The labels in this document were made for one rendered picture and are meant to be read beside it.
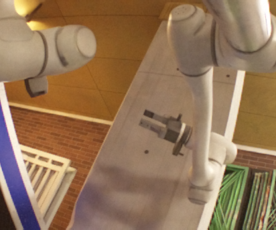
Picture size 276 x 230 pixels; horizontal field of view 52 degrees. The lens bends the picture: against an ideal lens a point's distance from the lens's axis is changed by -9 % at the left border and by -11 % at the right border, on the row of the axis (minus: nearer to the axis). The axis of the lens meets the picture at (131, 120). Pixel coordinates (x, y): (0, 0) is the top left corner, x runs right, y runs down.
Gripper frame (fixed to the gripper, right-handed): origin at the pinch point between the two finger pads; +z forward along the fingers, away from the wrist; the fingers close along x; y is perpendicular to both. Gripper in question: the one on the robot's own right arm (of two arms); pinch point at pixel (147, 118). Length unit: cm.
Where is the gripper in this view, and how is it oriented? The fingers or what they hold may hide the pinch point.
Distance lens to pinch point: 118.2
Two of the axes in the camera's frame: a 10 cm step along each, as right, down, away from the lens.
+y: 3.4, -8.5, -4.0
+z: -9.2, -3.9, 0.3
